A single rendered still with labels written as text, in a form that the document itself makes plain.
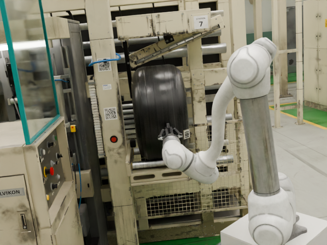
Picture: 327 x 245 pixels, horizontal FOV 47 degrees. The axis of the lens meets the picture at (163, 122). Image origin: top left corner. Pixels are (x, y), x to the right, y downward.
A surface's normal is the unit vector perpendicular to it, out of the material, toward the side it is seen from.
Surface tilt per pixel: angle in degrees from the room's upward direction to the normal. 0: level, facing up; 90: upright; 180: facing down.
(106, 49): 90
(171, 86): 51
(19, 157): 90
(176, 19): 90
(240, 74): 84
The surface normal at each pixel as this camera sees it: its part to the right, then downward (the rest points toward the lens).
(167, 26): 0.04, 0.22
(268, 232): -0.34, 0.43
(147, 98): 0.00, -0.25
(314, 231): -0.13, -0.97
